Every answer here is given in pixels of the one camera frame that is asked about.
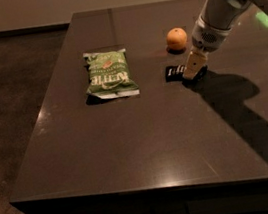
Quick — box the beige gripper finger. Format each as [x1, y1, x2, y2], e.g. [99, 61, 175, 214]
[182, 47, 208, 80]

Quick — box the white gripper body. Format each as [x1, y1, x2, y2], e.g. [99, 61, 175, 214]
[191, 15, 232, 53]

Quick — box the black rxbar chocolate bar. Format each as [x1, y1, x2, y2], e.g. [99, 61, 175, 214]
[163, 59, 210, 86]

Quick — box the orange fruit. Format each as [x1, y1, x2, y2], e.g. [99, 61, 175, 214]
[166, 27, 188, 51]

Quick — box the green kettle chips bag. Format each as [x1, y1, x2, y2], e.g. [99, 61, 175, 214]
[83, 49, 140, 100]

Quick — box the dark cabinet drawer front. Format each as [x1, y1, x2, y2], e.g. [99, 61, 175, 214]
[55, 179, 268, 214]

